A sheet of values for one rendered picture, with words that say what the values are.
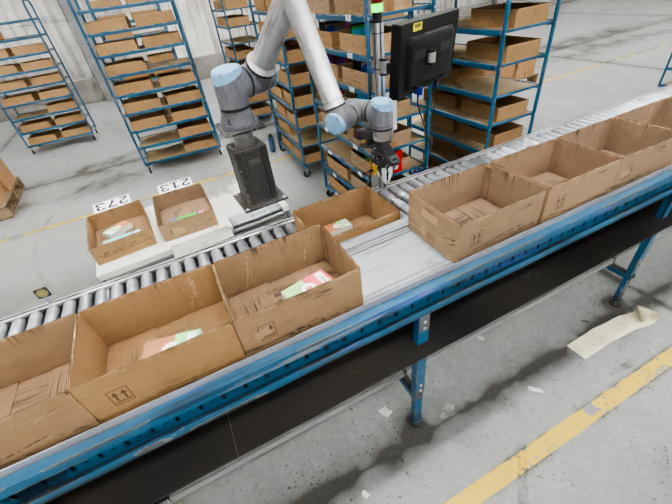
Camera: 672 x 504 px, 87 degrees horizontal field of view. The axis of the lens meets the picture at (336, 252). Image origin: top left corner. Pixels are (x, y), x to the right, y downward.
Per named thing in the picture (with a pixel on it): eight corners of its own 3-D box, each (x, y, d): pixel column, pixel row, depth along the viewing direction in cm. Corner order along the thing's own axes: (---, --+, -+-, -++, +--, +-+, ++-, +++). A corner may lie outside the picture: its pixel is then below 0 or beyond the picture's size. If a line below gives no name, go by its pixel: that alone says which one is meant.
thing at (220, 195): (255, 175, 243) (254, 171, 241) (290, 209, 201) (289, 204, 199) (97, 228, 209) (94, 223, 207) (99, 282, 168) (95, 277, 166)
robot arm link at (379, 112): (376, 94, 151) (397, 96, 146) (378, 123, 159) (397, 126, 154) (364, 101, 146) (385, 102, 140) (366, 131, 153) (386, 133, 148)
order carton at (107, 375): (227, 299, 125) (211, 262, 114) (249, 360, 103) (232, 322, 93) (107, 347, 114) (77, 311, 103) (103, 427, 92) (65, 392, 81)
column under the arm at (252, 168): (232, 196, 215) (215, 143, 195) (272, 182, 224) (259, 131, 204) (246, 213, 197) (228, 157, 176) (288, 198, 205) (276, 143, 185)
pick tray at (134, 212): (147, 213, 210) (139, 199, 204) (158, 243, 183) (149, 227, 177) (95, 232, 200) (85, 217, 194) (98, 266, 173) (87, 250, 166)
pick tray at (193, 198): (206, 196, 219) (200, 182, 213) (219, 224, 191) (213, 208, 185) (158, 211, 211) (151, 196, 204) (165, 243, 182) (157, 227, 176)
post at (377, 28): (389, 193, 213) (385, 20, 159) (393, 196, 210) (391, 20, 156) (372, 199, 210) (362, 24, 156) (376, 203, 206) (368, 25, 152)
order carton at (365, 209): (368, 214, 182) (366, 184, 172) (401, 242, 161) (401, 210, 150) (297, 240, 171) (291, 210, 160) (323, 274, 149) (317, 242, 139)
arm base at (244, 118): (217, 124, 188) (211, 104, 181) (250, 114, 194) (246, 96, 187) (227, 135, 175) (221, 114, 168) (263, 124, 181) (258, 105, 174)
